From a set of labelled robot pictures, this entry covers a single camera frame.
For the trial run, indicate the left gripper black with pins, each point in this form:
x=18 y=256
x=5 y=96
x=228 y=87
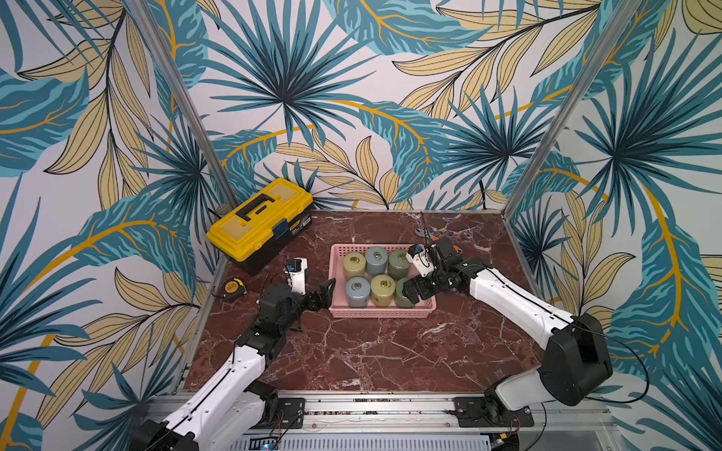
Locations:
x=315 y=304

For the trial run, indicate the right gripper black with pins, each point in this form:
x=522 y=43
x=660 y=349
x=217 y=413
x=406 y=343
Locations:
x=428 y=284

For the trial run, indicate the pink plastic basket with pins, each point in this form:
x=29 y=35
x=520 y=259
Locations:
x=341 y=309

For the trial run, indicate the green tea canister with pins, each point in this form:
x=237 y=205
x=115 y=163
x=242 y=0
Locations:
x=401 y=301
x=398 y=266

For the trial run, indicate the olive tea canister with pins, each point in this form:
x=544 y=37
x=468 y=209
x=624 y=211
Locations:
x=382 y=290
x=354 y=265

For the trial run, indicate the blue-grey tea canister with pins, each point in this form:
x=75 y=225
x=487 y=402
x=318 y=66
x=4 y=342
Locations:
x=357 y=292
x=376 y=260

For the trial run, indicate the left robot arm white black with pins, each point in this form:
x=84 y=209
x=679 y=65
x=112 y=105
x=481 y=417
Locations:
x=235 y=399

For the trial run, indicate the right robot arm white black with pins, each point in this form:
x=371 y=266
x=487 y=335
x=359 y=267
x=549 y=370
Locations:
x=576 y=359

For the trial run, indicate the yellow black tape measure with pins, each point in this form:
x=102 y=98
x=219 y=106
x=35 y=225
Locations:
x=233 y=289

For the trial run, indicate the yellow black toolbox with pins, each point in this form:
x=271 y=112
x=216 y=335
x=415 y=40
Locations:
x=252 y=235

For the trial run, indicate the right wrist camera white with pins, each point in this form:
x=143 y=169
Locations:
x=418 y=256

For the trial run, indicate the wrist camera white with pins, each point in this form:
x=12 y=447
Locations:
x=296 y=271
x=418 y=256

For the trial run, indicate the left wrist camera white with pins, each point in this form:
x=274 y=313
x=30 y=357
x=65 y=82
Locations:
x=296 y=271

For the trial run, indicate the aluminium front rail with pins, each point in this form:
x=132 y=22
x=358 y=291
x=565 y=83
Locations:
x=418 y=421

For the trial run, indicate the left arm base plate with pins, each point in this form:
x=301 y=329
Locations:
x=283 y=413

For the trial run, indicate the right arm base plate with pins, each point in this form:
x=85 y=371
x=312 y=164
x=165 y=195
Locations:
x=483 y=412

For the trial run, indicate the left aluminium corner post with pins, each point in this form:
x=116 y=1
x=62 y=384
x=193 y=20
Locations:
x=151 y=32

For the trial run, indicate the aluminium corner post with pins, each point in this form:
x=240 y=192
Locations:
x=151 y=32
x=562 y=91

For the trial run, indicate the right aluminium corner post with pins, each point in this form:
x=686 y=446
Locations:
x=562 y=91

